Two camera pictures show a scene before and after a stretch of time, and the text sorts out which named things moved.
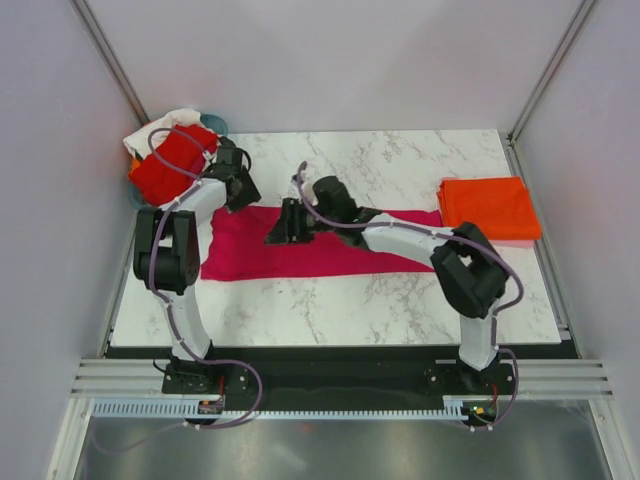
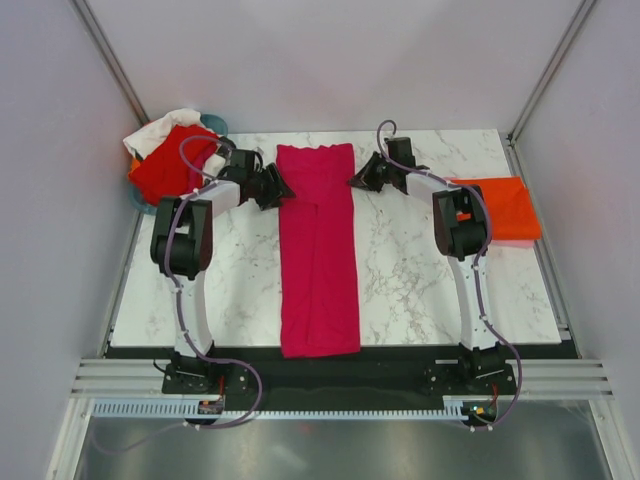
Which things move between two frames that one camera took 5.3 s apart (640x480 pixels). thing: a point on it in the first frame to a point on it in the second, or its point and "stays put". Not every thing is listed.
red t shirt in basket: [155, 184] stays put
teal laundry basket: [215, 122] stays put
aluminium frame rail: [518, 376] stays put
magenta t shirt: [235, 246] to [320, 308]
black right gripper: [285, 233] to [365, 178]
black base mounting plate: [259, 377] stays put
